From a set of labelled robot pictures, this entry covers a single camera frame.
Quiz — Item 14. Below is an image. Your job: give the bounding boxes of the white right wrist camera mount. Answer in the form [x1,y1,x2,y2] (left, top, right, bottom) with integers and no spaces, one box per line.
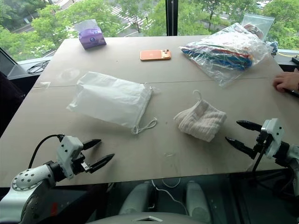
[261,118,286,160]

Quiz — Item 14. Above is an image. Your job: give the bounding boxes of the white cable under table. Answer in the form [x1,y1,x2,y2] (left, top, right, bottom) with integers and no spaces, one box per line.
[150,177,189,215]

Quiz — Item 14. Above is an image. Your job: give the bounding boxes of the grey robot leg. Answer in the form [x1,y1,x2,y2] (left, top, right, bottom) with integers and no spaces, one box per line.
[118,181,151,216]
[185,180,212,218]

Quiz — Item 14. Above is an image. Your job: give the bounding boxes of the purple tissue pack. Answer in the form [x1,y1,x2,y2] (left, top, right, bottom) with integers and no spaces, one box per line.
[73,19,107,50]

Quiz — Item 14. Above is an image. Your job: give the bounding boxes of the bystander bare hand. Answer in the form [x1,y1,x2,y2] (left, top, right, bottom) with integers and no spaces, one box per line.
[272,71,299,93]

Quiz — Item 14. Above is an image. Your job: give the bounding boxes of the clear bag of coloured cloths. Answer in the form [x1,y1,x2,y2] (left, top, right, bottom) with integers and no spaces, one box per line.
[178,22,274,87]

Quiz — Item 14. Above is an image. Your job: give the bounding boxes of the yellow cable on ledge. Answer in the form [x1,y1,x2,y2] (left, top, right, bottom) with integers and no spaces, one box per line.
[278,50,299,58]

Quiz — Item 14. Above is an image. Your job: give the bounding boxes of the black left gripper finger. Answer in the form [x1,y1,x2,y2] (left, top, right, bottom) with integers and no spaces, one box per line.
[82,139,102,151]
[89,153,115,174]

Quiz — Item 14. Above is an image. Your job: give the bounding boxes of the dark laptop lid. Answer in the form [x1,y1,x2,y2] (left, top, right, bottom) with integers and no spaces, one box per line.
[0,47,20,77]

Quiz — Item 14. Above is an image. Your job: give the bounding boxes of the black cable on ledge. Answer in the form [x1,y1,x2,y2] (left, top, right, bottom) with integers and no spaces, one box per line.
[26,60,51,75]

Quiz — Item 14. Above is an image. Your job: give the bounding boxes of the orange smartphone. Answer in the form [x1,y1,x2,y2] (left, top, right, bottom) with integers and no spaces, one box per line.
[140,49,172,62]

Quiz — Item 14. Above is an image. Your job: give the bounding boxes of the grey robot left leg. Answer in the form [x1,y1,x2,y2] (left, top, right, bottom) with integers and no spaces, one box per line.
[118,181,151,216]

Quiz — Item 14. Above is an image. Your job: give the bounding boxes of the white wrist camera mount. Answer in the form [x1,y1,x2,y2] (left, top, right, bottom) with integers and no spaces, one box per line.
[261,118,286,160]
[56,135,84,180]

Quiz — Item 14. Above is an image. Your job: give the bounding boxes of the grey robot right leg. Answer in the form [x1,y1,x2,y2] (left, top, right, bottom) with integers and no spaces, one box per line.
[185,180,212,218]

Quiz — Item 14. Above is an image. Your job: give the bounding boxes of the clear zip bag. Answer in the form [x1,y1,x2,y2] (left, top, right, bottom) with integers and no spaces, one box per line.
[240,13,275,42]

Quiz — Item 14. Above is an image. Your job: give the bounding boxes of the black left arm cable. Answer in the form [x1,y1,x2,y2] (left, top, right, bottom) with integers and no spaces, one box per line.
[28,134,64,169]

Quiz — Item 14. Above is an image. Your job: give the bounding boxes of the white drawstring bag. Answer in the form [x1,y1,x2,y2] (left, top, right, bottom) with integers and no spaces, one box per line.
[66,71,158,135]

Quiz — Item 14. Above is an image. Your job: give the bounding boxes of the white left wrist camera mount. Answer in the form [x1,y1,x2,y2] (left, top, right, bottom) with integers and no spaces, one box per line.
[56,135,84,180]

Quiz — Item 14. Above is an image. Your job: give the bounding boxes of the grey robot torso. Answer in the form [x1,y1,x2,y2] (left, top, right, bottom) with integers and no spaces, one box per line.
[86,211,211,224]

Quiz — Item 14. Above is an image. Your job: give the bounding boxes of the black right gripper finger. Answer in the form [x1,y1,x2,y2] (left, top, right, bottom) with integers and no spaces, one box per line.
[236,120,263,134]
[225,136,257,160]

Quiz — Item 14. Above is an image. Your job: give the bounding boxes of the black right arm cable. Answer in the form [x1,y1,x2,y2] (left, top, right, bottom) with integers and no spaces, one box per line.
[251,137,269,180]

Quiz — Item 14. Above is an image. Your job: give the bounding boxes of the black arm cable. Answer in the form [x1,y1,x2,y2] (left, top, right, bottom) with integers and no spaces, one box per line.
[28,134,64,169]
[251,137,269,180]

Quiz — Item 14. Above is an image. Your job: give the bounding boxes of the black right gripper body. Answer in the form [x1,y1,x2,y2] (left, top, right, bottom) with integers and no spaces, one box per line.
[252,129,273,157]

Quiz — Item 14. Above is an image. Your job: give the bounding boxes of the blue knitted cloth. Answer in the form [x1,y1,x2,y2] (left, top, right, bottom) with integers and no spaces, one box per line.
[267,41,279,55]

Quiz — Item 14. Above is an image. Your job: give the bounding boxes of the black window frame post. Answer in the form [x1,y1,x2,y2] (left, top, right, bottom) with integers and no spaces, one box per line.
[165,0,179,36]

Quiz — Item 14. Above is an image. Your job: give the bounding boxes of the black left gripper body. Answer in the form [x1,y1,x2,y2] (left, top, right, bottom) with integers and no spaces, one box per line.
[72,151,92,175]

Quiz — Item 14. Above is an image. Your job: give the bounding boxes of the cream cloth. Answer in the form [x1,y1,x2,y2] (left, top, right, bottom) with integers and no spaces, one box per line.
[173,90,228,143]

